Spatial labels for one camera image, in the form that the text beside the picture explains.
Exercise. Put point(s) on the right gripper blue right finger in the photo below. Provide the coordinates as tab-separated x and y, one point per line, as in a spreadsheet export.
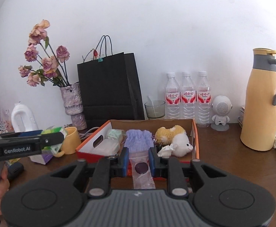
154	162

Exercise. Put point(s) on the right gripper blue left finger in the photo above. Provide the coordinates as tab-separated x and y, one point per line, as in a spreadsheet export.
123	162

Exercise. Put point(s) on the clear zip bag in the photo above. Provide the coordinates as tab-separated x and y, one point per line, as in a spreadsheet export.
141	170

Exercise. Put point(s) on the purple knitted pouch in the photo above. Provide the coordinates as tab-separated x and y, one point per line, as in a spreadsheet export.
138	140

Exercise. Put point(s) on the clear plastic container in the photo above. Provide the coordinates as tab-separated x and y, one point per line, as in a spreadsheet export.
108	147

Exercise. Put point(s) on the white tissue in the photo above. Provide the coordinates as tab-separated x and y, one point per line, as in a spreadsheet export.
166	151

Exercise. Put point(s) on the red cardboard box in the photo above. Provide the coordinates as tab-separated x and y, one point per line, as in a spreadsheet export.
84	149

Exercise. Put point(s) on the orange white plush toy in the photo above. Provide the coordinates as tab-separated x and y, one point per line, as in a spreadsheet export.
176	137

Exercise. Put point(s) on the white detergent bottle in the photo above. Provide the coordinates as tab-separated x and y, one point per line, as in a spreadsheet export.
23	119

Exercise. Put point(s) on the green wrapped bundle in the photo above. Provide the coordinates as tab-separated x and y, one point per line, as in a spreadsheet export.
116	135

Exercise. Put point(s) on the purple tissue pack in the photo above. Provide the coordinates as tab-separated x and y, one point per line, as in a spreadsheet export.
42	159

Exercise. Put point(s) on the clear glass cup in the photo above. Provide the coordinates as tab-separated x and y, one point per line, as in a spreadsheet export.
155	109

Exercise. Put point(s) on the left water bottle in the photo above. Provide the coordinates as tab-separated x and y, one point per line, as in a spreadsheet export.
172	97

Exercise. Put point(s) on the water bottle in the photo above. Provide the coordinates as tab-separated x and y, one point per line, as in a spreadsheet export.
188	95
172	97
204	100

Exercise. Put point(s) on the yellow ceramic mug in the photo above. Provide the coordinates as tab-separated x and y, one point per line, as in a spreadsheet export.
71	142

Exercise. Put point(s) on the middle water bottle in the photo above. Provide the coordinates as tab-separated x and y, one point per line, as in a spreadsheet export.
188	95

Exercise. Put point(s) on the black paper bag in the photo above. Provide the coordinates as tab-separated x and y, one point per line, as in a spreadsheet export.
110	89

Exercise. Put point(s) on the right water bottle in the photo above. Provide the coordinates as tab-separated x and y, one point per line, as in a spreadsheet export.
204	100

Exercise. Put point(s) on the white robot figurine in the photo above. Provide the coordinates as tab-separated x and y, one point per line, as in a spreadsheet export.
221	107

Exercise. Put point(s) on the purple textured vase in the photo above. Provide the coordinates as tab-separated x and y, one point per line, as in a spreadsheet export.
73	105

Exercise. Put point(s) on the dried pink flowers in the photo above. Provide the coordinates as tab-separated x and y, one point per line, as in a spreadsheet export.
45	64

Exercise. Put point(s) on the yellow thermos jug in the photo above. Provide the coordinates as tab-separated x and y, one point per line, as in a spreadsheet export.
259	121

